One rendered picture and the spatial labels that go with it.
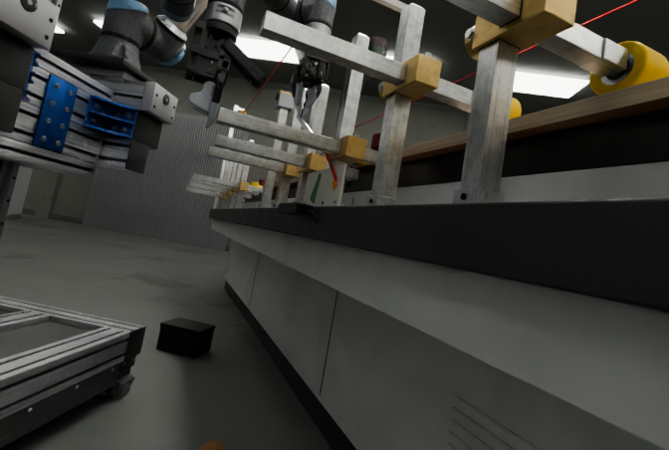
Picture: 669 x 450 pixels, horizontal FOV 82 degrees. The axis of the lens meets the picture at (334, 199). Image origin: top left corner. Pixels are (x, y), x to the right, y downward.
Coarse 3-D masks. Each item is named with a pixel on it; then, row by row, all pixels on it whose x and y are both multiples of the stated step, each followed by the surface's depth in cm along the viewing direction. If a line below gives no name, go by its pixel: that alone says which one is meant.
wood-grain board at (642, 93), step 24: (600, 96) 56; (624, 96) 53; (648, 96) 50; (528, 120) 67; (552, 120) 62; (576, 120) 60; (600, 120) 58; (432, 144) 91; (456, 144) 83; (360, 168) 128
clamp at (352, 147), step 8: (344, 136) 91; (352, 136) 89; (344, 144) 90; (352, 144) 89; (360, 144) 90; (344, 152) 89; (352, 152) 89; (360, 152) 90; (344, 160) 94; (352, 160) 93; (360, 160) 91
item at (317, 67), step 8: (304, 56) 106; (312, 56) 104; (304, 64) 104; (312, 64) 105; (320, 64) 106; (328, 64) 107; (296, 72) 111; (304, 72) 107; (312, 72) 105; (320, 72) 106; (328, 72) 106; (304, 80) 109; (312, 80) 109; (320, 80) 106
